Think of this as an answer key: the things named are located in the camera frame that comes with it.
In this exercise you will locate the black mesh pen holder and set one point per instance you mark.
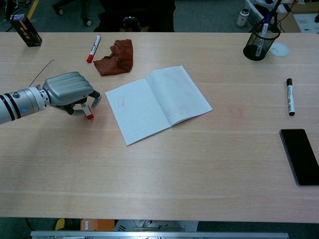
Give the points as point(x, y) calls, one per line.
point(251, 49)

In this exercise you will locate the white thermos bottle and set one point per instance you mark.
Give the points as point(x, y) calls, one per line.
point(242, 18)

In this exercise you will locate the black office chair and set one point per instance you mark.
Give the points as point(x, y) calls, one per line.
point(149, 15)

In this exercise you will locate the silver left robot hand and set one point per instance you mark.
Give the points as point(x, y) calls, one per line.
point(66, 87)

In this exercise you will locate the open lined notebook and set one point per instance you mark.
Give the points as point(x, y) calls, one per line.
point(149, 102)

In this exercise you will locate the aluminium profile rail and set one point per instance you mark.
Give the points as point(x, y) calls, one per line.
point(159, 235)

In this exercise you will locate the black chair wheel base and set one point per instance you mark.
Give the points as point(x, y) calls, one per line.
point(84, 12)

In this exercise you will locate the black box gold print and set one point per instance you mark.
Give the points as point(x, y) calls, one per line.
point(27, 33)

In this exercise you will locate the black smartphone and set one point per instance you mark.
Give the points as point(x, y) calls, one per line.
point(300, 155)

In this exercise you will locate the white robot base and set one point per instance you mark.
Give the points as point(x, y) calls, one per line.
point(174, 225)

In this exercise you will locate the black cap whiteboard marker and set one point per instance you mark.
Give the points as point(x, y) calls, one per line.
point(290, 98)

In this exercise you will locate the red cap whiteboard marker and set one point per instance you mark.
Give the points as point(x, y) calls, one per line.
point(93, 48)

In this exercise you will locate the orange box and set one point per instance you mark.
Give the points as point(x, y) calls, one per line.
point(99, 225)

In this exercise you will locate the brown cardboard box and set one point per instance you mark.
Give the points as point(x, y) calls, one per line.
point(289, 22)

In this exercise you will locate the blue cap marker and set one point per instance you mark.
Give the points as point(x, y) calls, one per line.
point(263, 32)

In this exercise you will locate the red rubber stamp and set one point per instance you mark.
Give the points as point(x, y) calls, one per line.
point(88, 114)

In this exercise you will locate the brown crumpled cloth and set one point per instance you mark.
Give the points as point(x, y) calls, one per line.
point(119, 58)

